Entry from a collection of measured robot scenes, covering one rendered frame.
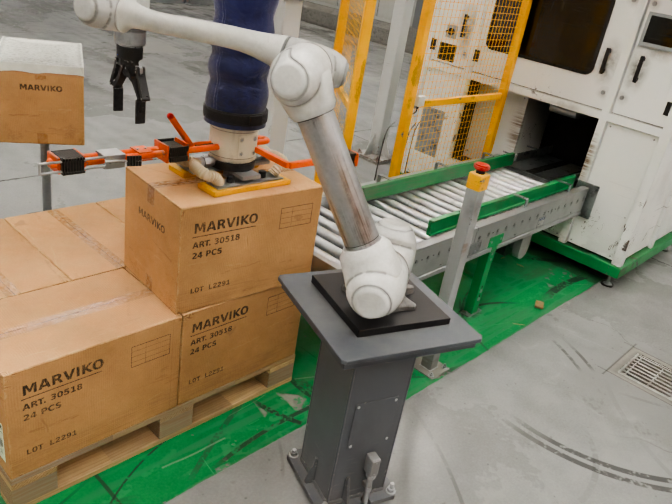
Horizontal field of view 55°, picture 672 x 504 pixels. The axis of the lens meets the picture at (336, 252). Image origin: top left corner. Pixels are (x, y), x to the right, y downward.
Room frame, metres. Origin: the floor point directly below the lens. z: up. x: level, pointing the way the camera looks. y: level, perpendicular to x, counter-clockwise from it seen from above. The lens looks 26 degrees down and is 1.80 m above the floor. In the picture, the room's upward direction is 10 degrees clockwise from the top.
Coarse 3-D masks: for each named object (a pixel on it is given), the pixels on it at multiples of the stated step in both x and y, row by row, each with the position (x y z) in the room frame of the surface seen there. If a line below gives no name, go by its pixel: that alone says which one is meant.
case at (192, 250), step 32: (128, 192) 2.14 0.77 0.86; (160, 192) 1.98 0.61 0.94; (192, 192) 2.03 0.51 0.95; (256, 192) 2.13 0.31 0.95; (288, 192) 2.19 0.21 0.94; (320, 192) 2.30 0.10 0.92; (128, 224) 2.14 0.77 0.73; (160, 224) 1.97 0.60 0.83; (192, 224) 1.91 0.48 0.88; (224, 224) 2.00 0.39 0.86; (256, 224) 2.10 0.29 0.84; (288, 224) 2.20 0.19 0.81; (128, 256) 2.13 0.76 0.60; (160, 256) 1.96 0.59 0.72; (192, 256) 1.92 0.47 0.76; (224, 256) 2.01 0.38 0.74; (256, 256) 2.11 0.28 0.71; (288, 256) 2.22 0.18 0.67; (160, 288) 1.96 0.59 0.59; (192, 288) 1.92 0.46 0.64; (224, 288) 2.02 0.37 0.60; (256, 288) 2.12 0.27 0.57
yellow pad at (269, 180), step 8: (232, 176) 2.11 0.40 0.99; (264, 176) 2.22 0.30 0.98; (272, 176) 2.25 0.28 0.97; (280, 176) 2.27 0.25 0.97; (200, 184) 2.07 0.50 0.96; (208, 184) 2.08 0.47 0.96; (224, 184) 2.09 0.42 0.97; (232, 184) 2.10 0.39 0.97; (240, 184) 2.12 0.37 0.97; (248, 184) 2.14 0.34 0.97; (256, 184) 2.16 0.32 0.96; (264, 184) 2.17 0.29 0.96; (272, 184) 2.20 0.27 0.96; (280, 184) 2.23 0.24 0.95; (208, 192) 2.04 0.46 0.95; (216, 192) 2.02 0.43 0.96; (224, 192) 2.04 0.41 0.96; (232, 192) 2.07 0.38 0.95; (240, 192) 2.10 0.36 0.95
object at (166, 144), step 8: (160, 144) 2.02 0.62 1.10; (168, 144) 2.05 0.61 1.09; (176, 144) 2.06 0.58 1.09; (184, 144) 2.06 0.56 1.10; (168, 152) 2.00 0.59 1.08; (176, 152) 2.01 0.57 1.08; (184, 152) 2.04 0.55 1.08; (168, 160) 2.00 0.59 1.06; (176, 160) 2.01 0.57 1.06; (184, 160) 2.03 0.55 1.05
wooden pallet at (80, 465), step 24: (288, 360) 2.32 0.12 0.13; (240, 384) 2.23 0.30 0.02; (264, 384) 2.25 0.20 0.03; (192, 408) 1.94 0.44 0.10; (216, 408) 2.06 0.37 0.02; (120, 432) 1.71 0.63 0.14; (144, 432) 1.86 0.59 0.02; (168, 432) 1.86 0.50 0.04; (72, 456) 1.58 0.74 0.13; (96, 456) 1.70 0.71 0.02; (120, 456) 1.72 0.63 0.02; (0, 480) 1.48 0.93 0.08; (24, 480) 1.46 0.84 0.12; (48, 480) 1.51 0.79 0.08; (72, 480) 1.58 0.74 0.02
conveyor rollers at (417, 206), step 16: (496, 176) 4.15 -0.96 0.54; (512, 176) 4.19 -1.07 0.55; (416, 192) 3.57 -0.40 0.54; (432, 192) 3.61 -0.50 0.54; (448, 192) 3.65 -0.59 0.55; (464, 192) 3.69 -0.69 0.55; (496, 192) 3.84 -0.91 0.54; (512, 192) 3.87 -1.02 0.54; (560, 192) 4.05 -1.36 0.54; (320, 208) 3.06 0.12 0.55; (384, 208) 3.25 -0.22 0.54; (400, 208) 3.29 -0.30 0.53; (416, 208) 3.33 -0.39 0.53; (432, 208) 3.37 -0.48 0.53; (448, 208) 3.41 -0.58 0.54; (512, 208) 3.57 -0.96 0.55; (320, 224) 2.92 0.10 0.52; (416, 224) 3.10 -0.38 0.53; (320, 240) 2.68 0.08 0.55; (336, 240) 2.73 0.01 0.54; (416, 240) 2.88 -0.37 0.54; (336, 256) 2.60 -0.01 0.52
